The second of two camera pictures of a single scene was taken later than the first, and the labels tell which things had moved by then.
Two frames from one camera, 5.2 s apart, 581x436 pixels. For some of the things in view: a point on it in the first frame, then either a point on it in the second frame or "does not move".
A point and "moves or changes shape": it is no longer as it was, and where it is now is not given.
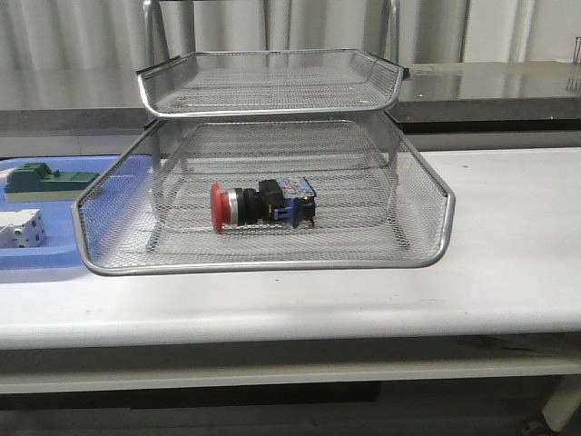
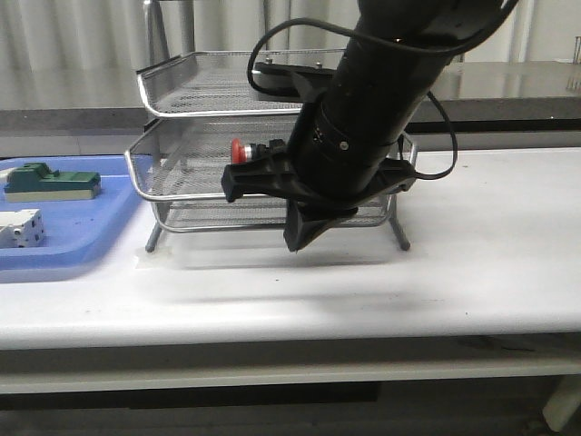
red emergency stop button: (290, 200) -> (241, 153)
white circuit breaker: (22, 229) does not move
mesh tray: (148, 210) moves or changes shape
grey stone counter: (439, 97) does not move
